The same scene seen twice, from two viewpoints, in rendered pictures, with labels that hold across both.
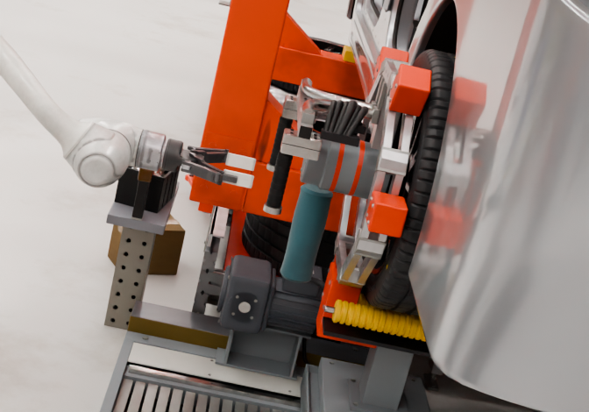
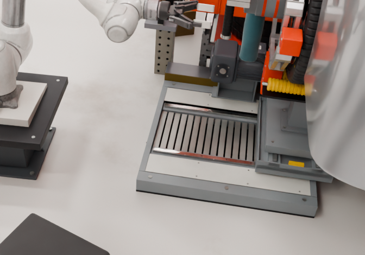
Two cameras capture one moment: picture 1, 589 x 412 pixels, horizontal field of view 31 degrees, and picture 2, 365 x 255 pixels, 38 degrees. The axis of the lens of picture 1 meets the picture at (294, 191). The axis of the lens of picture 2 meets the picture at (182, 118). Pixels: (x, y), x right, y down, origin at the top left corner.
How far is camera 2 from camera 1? 59 cm
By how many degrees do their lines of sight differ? 23
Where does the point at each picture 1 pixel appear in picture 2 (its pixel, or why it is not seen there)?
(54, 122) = (90, 6)
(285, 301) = (245, 65)
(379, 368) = (296, 108)
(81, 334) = (142, 81)
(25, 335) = (113, 85)
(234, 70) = not seen: outside the picture
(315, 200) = (255, 17)
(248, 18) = not seen: outside the picture
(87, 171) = (112, 36)
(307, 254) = (253, 47)
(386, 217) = (289, 46)
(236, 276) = (216, 55)
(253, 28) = not seen: outside the picture
